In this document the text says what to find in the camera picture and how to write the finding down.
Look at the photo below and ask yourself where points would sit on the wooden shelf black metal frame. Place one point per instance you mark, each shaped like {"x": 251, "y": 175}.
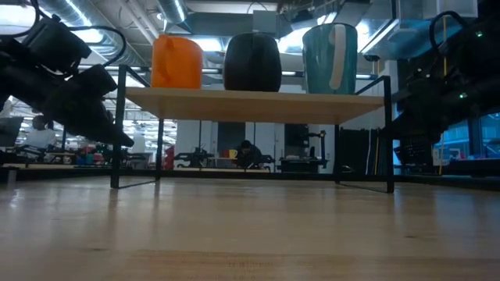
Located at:
{"x": 273, "y": 107}

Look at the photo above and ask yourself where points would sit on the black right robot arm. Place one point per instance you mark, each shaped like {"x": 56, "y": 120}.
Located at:
{"x": 480, "y": 50}

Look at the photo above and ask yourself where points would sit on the orange plastic mug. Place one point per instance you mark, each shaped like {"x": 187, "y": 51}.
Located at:
{"x": 176, "y": 62}

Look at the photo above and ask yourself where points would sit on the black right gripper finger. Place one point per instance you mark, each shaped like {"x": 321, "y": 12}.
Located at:
{"x": 418, "y": 130}

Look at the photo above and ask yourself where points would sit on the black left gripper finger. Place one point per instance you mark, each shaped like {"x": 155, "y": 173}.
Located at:
{"x": 90, "y": 109}

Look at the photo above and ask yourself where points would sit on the black background robot arm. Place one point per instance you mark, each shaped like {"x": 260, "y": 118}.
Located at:
{"x": 193, "y": 158}

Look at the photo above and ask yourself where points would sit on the black background machine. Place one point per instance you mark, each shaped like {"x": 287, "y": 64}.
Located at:
{"x": 308, "y": 152}

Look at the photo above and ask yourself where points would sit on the black mug blue inside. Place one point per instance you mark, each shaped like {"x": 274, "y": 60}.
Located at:
{"x": 252, "y": 62}

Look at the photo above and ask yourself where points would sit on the person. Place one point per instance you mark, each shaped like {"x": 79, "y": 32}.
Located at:
{"x": 250, "y": 156}
{"x": 39, "y": 136}

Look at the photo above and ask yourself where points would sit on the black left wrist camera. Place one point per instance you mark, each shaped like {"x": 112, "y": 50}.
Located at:
{"x": 54, "y": 45}

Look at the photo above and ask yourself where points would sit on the silver ventilation duct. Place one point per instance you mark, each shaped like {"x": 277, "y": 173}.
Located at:
{"x": 172, "y": 9}

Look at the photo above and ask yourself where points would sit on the black table frame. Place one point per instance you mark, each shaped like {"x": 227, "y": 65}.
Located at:
{"x": 293, "y": 176}

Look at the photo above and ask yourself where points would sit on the black leaning panels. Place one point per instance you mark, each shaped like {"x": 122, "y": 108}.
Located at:
{"x": 355, "y": 150}

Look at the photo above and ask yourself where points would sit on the yellow background mug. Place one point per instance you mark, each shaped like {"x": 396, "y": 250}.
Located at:
{"x": 233, "y": 154}

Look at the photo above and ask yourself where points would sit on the black perforated crate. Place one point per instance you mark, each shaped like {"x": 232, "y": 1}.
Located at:
{"x": 416, "y": 154}

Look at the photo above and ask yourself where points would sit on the tall teal ceramic cup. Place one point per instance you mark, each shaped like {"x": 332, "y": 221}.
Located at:
{"x": 318, "y": 58}

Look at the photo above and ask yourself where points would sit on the gray ceiling box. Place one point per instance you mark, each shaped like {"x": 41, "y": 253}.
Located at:
{"x": 265, "y": 21}

